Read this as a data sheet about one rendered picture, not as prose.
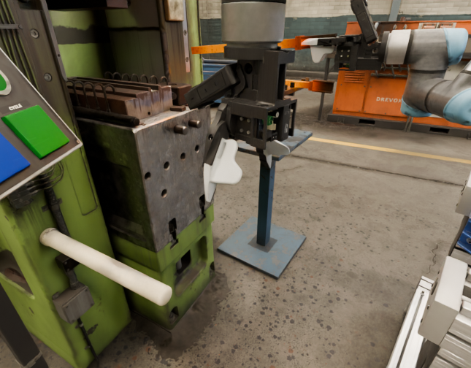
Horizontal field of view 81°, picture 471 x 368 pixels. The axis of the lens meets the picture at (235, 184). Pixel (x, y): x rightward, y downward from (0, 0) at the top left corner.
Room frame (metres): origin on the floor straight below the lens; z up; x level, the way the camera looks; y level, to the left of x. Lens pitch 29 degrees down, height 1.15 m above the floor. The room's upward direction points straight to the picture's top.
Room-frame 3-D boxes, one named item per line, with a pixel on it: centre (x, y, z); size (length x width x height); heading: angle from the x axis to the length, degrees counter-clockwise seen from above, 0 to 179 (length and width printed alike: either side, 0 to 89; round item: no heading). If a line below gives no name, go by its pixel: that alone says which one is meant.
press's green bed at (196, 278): (1.03, 0.43, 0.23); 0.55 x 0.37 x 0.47; 61
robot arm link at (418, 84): (0.70, -0.46, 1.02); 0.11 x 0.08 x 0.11; 2
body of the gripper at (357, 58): (0.79, -0.32, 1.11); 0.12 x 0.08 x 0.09; 62
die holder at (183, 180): (1.03, 0.43, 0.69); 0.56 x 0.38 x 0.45; 61
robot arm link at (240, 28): (0.39, -0.02, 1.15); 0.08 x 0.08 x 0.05
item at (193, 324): (0.86, 0.22, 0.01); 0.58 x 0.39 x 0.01; 151
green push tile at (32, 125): (0.44, 0.32, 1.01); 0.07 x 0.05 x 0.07; 176
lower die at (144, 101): (0.98, 0.45, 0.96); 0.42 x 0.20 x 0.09; 61
